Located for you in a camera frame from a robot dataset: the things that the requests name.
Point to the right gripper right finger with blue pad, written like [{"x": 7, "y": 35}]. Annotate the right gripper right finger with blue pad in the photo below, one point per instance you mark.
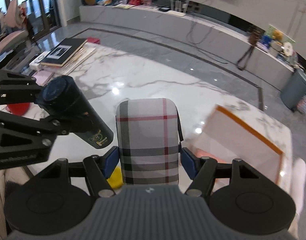
[{"x": 201, "y": 171}]

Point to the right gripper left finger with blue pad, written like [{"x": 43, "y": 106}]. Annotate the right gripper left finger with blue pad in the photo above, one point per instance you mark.
[{"x": 98, "y": 169}]

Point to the plaid fabric pouch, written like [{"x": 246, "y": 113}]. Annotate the plaid fabric pouch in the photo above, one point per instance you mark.
[{"x": 149, "y": 140}]

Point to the dark Clear shampoo bottle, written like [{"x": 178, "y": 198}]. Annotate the dark Clear shampoo bottle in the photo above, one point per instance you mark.
[{"x": 64, "y": 102}]

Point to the yellow tape roll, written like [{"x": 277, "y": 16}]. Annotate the yellow tape roll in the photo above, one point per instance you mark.
[{"x": 115, "y": 180}]

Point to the red object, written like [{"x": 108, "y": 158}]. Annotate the red object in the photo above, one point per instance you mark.
[{"x": 18, "y": 109}]

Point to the orange rimmed storage box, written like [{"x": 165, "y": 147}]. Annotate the orange rimmed storage box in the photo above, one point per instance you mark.
[{"x": 225, "y": 137}]

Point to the pink flat case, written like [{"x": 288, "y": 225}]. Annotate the pink flat case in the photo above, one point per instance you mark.
[{"x": 42, "y": 77}]

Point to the white power strip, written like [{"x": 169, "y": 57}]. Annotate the white power strip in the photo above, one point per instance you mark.
[{"x": 36, "y": 63}]

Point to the black cover book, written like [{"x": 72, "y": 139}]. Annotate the black cover book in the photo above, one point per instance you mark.
[{"x": 63, "y": 52}]

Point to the beige large book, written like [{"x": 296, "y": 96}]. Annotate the beige large book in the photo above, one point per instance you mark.
[{"x": 82, "y": 55}]

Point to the pink office chair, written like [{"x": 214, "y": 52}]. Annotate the pink office chair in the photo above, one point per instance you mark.
[{"x": 13, "y": 25}]

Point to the pink handbag on floor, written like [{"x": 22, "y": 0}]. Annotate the pink handbag on floor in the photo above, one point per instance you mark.
[{"x": 301, "y": 106}]

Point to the grey trash bin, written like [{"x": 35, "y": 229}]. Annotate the grey trash bin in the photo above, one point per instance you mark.
[{"x": 294, "y": 90}]

